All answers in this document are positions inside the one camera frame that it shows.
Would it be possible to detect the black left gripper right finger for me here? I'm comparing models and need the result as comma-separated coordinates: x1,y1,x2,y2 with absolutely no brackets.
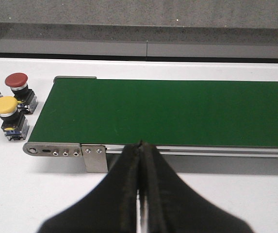
140,143,252,233

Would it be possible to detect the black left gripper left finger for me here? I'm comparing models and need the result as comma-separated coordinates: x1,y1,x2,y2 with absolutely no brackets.
38,144,140,233

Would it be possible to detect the green conveyor belt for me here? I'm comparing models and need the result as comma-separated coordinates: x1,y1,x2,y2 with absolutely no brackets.
29,78,278,148

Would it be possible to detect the grey stone counter shelf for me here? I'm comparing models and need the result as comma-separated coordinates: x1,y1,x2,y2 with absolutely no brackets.
0,0,278,45

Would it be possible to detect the steel conveyor start bracket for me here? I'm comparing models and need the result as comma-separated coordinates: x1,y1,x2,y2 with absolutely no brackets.
23,142,109,173

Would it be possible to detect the aluminium conveyor side rail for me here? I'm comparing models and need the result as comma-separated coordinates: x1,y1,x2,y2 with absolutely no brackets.
104,144,278,158

